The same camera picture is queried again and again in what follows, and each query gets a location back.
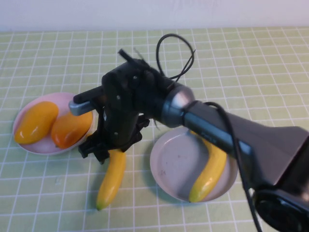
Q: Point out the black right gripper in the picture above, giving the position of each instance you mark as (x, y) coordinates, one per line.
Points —
(123, 104)

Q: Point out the yellow banana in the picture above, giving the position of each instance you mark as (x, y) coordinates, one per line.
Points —
(210, 174)
(112, 178)

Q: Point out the orange mango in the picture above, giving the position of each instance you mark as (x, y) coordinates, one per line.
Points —
(70, 131)

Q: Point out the yellow mango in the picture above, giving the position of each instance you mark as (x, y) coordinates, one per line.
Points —
(36, 122)

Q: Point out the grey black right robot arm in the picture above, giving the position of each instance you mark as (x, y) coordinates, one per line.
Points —
(265, 140)

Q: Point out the blue round plate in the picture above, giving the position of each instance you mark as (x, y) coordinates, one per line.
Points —
(173, 166)

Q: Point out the pink round plate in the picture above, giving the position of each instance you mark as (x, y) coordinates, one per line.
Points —
(46, 148)

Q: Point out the green checked tablecloth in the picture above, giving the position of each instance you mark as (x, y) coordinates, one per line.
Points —
(241, 67)

